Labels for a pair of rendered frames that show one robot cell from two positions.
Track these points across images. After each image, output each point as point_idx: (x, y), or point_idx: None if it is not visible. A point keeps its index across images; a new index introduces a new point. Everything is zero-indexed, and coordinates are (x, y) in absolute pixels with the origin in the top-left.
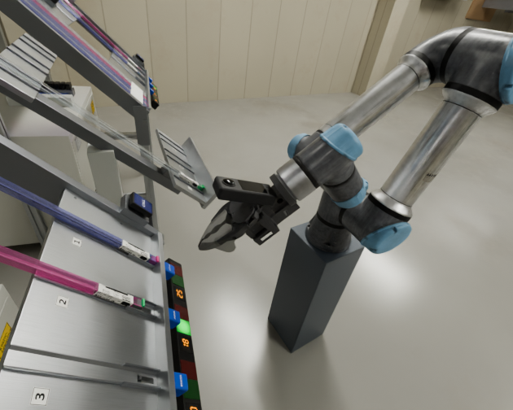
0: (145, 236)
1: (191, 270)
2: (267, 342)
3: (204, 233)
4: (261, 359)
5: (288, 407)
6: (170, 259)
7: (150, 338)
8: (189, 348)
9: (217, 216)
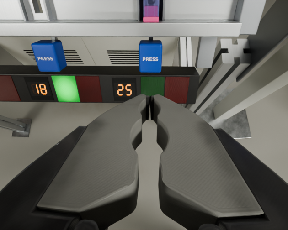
0: (228, 1)
1: (278, 168)
2: (177, 229)
3: (167, 103)
4: (162, 216)
5: (120, 226)
6: (195, 79)
7: None
8: (35, 94)
9: (223, 157)
